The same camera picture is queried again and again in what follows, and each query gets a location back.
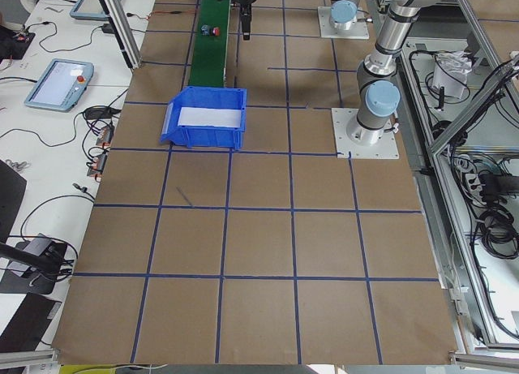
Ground white foam pad in source bin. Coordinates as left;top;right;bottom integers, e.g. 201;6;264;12
178;106;242;128

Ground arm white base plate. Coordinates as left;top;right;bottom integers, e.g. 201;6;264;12
332;108;399;160
317;6;370;40

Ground red push button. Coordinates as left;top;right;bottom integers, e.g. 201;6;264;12
200;24;221;37

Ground aluminium frame post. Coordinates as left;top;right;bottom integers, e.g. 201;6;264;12
98;0;142;70

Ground teach pendant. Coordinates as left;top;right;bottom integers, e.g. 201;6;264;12
69;0;108;21
24;58;94;112

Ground black power adapter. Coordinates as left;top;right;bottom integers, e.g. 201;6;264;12
101;24;114;34

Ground far teach pendant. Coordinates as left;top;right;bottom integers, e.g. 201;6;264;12
69;0;108;21

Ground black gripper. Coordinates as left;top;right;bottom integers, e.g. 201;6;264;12
235;0;256;41

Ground green conveyor belt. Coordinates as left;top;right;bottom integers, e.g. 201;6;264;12
189;0;230;88

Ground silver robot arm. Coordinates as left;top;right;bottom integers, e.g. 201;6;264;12
329;0;358;31
346;0;441;146

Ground near teach pendant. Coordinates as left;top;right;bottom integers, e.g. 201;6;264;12
24;58;94;112

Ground blue source plastic bin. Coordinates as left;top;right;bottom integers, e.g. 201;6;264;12
160;86;247;150

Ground black monitor stand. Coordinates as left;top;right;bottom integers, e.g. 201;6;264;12
1;161;73;294

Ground crumpled white paper bag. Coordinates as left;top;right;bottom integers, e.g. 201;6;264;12
431;51;472;99

